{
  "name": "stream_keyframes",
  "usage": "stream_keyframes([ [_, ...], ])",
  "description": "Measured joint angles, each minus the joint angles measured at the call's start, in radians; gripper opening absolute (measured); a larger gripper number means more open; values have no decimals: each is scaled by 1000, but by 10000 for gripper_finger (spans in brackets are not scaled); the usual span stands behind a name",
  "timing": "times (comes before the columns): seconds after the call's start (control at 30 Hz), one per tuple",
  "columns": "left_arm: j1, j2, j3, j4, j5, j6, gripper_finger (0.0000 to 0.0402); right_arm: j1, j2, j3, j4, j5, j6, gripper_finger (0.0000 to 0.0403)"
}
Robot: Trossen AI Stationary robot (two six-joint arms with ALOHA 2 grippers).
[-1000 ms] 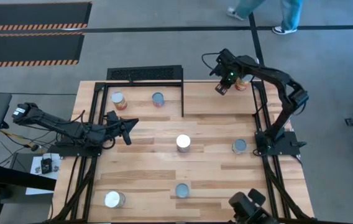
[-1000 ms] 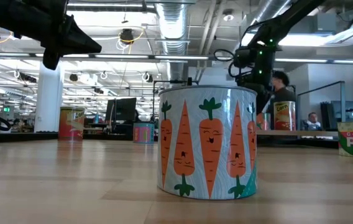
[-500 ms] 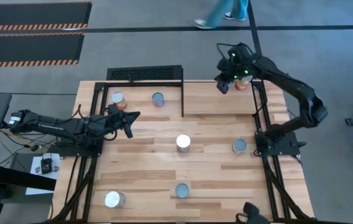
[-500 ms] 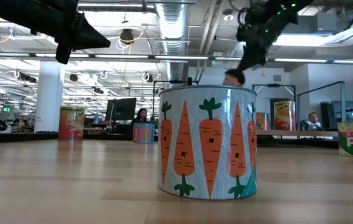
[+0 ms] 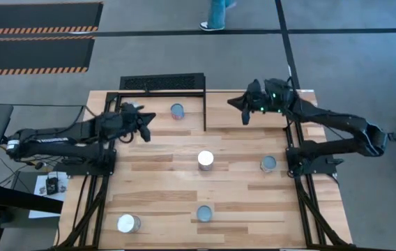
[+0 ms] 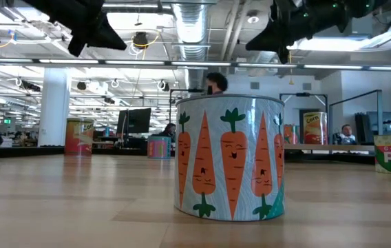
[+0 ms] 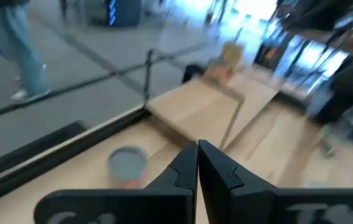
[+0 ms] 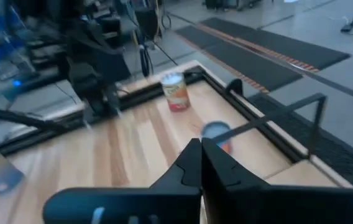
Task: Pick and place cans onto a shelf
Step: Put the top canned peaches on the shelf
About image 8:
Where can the tall corn label can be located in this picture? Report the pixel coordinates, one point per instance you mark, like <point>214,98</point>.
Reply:
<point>175,93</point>

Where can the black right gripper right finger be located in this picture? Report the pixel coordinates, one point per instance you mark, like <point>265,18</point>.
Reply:
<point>257,205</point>

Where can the black aluminium table frame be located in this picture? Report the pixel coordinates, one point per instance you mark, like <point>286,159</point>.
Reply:
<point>145,93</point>

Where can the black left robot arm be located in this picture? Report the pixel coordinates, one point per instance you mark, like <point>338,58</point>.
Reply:
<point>95,56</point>

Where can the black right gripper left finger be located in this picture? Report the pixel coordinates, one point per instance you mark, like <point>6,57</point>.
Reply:
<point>151,205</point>

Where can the black table clamp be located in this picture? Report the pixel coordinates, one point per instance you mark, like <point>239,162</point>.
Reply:
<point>235,85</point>

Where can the black frame wooden shelf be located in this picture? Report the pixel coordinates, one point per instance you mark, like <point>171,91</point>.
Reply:
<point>307,174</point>

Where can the black hazard stripe floor mat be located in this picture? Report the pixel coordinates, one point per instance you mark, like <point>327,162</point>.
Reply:
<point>251,65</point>
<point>288,46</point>

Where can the short red teal label can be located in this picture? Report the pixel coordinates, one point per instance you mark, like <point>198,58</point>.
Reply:
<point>215,129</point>

